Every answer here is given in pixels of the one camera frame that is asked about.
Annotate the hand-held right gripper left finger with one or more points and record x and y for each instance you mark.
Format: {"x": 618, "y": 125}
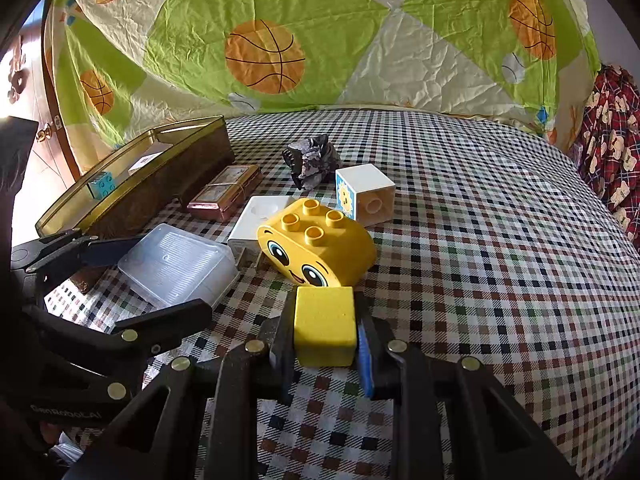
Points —
{"x": 282, "y": 345}

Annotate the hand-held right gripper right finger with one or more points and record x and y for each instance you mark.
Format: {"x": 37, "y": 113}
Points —
{"x": 365, "y": 362}

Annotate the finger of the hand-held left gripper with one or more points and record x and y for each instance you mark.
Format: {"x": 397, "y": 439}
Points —
{"x": 100, "y": 255}
{"x": 150, "y": 327}

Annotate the plain yellow toy block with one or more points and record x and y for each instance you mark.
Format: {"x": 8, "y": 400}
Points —
{"x": 325, "y": 325}

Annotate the clear plastic box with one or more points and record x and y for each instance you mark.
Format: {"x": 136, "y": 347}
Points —
{"x": 175, "y": 265}

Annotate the gold tin box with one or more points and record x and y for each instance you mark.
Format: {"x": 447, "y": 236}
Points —
{"x": 175, "y": 170}

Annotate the white square box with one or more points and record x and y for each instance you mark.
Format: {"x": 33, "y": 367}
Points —
{"x": 250, "y": 220}

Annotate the pink card box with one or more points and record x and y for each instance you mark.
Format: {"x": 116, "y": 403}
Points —
{"x": 225, "y": 192}

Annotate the teal toy block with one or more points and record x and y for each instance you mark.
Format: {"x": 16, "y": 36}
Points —
{"x": 102, "y": 184}

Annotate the yellow toy brick with face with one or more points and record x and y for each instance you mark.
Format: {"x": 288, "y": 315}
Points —
{"x": 320, "y": 255}

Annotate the white paper card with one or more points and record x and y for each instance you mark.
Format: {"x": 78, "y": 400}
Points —
{"x": 143, "y": 162}

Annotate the checkered tablecloth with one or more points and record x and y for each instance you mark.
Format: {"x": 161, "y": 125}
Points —
{"x": 500, "y": 260}

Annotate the white toy cube sun print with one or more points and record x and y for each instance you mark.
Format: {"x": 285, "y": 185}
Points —
{"x": 362, "y": 180}

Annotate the wooden door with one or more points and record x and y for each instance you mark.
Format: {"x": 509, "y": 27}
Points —
{"x": 30, "y": 60}

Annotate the green basketball print sheet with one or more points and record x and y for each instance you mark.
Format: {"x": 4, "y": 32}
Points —
{"x": 200, "y": 10}

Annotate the red plaid bear cloth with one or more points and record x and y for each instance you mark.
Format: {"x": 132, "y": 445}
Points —
{"x": 610, "y": 150}

